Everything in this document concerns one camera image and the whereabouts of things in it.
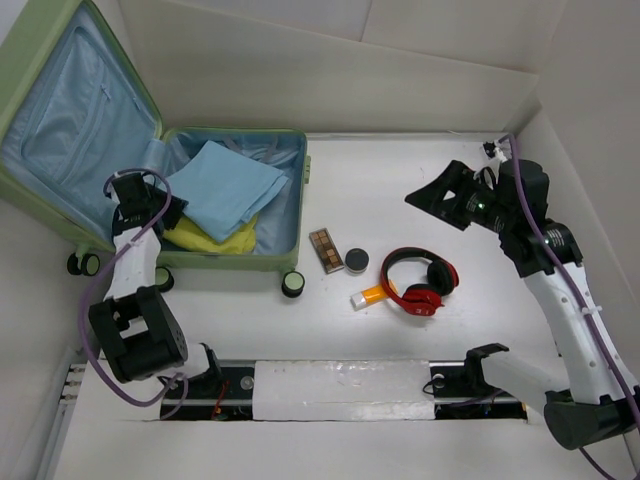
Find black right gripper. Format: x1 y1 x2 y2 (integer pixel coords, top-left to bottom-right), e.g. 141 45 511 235
404 159 515 235

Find light blue cloth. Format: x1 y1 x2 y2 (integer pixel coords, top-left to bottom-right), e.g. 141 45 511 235
167 141 289 242

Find yellow shorts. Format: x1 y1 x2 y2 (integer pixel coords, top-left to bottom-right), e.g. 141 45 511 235
163 214 258 255

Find green hard-shell suitcase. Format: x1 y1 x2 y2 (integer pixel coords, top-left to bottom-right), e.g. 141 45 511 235
1 1 310 276

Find red black headphones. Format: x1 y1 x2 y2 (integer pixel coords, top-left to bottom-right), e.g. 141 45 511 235
380 246 460 317

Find black round compact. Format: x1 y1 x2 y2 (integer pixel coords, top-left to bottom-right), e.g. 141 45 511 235
344 248 370 274

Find orange tube white cap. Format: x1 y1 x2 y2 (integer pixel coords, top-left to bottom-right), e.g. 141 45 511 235
350 284 389 311

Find eyeshadow palette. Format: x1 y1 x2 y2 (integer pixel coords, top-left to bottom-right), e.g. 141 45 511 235
309 228 344 274

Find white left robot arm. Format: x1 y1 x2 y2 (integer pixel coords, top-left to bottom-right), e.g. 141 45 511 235
84 168 224 397

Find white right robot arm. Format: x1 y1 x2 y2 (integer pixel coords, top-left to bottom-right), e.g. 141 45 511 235
405 160 639 450

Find black metal base rail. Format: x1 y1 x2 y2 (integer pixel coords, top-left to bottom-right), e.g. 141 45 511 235
160 360 528 422

